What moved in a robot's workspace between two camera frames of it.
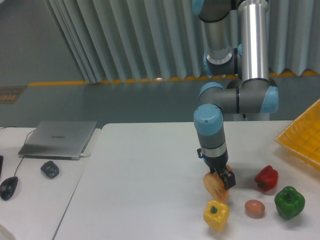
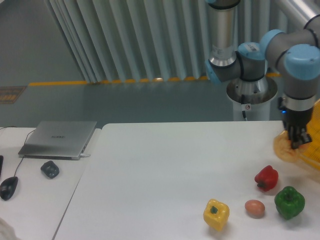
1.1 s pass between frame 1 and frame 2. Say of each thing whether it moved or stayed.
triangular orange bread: moved
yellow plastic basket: stayed
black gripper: moved
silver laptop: stayed
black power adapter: stayed
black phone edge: stayed
